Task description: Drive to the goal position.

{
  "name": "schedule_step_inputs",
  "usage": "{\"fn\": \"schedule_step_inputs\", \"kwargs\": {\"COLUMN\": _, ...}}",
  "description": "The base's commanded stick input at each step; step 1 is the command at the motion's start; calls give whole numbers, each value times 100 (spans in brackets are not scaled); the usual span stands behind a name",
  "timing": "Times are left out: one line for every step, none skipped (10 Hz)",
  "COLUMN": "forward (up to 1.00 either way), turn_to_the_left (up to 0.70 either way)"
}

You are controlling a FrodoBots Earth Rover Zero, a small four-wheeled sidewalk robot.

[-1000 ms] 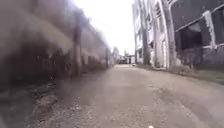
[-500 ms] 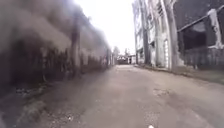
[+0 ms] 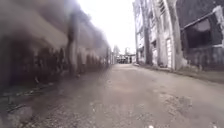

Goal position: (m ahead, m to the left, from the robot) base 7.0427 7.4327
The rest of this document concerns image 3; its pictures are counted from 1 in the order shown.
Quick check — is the dark grey building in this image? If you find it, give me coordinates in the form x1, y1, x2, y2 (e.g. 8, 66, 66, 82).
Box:
175, 0, 224, 72

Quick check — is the grey dirt road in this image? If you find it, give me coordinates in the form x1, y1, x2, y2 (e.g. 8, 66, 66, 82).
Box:
0, 63, 224, 128

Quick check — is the pale raised kerb strip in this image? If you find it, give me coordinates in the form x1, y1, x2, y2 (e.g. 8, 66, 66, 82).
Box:
133, 62, 224, 85

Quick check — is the long dark grey wall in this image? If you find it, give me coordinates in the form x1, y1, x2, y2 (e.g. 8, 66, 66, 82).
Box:
0, 0, 112, 91

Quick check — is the pale concrete building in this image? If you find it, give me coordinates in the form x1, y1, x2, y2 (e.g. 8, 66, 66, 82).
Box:
132, 0, 188, 71

